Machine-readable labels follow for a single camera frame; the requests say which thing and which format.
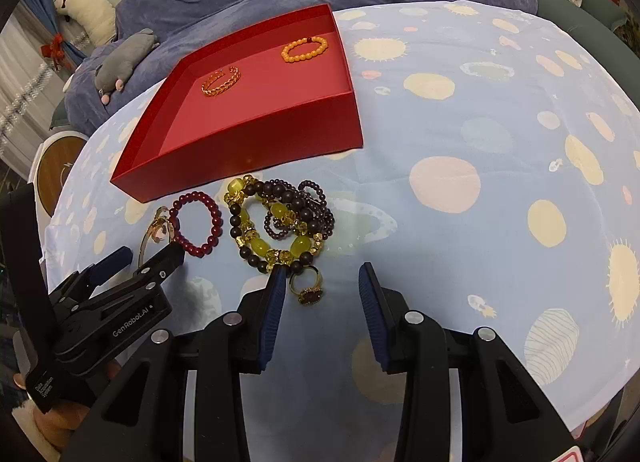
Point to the gold bangle with pink charm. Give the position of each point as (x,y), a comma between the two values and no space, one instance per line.
(159,232)

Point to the person's left forearm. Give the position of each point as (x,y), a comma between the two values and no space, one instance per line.
(30,442)

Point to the white plush toy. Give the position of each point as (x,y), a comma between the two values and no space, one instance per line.
(90,9)

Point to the grey plush toy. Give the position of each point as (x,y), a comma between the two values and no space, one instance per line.
(125,54)

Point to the light blue planet print blanket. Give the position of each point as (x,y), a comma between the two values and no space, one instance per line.
(450,117)

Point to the round wooden side table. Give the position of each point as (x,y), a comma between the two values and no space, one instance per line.
(55,167)

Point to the gold braided bangle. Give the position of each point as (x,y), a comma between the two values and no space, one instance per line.
(215,91)

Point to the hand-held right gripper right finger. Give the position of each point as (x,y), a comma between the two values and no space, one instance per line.
(371,317)

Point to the blue curtain with red tie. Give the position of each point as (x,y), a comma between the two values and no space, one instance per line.
(75,47)

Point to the white curtain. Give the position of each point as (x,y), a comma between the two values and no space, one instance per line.
(20,92)

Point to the red cardboard box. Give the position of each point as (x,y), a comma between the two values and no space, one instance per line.
(280,127)

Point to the teal sofa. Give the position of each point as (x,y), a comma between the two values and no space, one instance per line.
(600,4)

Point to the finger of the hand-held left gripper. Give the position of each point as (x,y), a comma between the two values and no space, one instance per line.
(162,264)
(111,262)

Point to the person's left hand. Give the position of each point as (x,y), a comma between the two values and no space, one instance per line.
(67,419)

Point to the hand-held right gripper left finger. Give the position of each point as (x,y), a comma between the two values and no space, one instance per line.
(272,314)

